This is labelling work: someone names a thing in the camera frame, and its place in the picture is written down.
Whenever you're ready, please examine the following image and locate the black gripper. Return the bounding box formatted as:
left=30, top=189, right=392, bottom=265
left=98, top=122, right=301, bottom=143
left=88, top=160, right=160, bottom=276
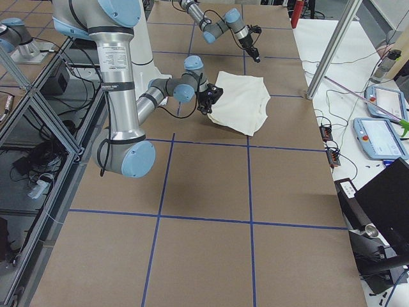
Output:
left=197, top=83, right=223, bottom=112
left=239, top=25, right=262, bottom=63

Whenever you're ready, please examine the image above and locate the cream cat print t-shirt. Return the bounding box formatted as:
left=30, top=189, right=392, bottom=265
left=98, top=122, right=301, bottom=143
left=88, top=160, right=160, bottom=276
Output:
left=208, top=71, right=270, bottom=136

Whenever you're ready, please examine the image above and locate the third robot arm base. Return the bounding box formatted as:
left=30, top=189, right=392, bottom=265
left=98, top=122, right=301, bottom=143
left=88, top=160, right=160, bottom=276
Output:
left=1, top=17, right=47, bottom=65

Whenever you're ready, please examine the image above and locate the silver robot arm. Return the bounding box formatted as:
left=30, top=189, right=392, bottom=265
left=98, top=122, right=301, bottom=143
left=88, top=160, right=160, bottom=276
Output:
left=52, top=1, right=223, bottom=178
left=178, top=1, right=262, bottom=63

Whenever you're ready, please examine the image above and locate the red fire extinguisher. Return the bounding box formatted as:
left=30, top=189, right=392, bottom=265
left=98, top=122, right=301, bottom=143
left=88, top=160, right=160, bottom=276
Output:
left=291, top=0, right=304, bottom=29

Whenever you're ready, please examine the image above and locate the black orange connector module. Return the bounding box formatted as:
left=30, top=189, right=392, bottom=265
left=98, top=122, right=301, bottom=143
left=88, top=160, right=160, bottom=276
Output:
left=319, top=125, right=333, bottom=141

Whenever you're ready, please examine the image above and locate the far teach pendant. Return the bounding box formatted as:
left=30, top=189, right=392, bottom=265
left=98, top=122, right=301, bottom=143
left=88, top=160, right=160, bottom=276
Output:
left=365, top=84, right=408, bottom=122

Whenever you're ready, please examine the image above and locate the teach pendant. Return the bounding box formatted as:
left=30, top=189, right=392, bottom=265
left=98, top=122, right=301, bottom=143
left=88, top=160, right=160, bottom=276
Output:
left=353, top=118, right=408, bottom=160
left=365, top=84, right=408, bottom=122

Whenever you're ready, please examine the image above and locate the black power adapter box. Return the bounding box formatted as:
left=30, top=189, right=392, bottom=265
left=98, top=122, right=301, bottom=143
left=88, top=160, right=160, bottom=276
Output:
left=40, top=65, right=70, bottom=96

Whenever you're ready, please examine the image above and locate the near teach pendant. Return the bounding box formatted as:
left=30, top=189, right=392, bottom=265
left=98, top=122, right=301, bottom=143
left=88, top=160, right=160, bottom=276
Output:
left=353, top=118, right=408, bottom=160

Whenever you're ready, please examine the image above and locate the green tipped grabber stick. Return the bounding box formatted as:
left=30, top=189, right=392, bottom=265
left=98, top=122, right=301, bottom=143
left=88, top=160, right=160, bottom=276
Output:
left=324, top=76, right=409, bottom=138

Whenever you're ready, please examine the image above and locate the black labelled box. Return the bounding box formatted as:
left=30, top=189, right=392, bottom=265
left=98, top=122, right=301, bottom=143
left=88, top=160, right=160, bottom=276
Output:
left=334, top=178, right=376, bottom=231

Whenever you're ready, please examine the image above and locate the black monitor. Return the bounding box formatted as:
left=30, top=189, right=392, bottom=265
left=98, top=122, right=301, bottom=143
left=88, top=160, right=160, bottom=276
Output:
left=355, top=158, right=408, bottom=255

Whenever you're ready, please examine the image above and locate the steel cup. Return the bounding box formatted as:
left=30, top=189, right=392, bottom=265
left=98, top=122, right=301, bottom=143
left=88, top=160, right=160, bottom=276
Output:
left=363, top=224, right=380, bottom=239

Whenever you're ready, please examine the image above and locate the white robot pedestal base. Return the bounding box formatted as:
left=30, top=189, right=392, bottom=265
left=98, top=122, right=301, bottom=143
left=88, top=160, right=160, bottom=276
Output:
left=130, top=0, right=172, bottom=98

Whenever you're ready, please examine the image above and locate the aluminium frame post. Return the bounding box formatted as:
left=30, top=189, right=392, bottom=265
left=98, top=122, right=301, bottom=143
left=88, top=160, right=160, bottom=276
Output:
left=306, top=0, right=362, bottom=100

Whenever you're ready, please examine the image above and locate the black aluminium frame rail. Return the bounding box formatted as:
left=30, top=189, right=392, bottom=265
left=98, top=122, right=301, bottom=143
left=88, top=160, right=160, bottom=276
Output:
left=1, top=40, right=104, bottom=306

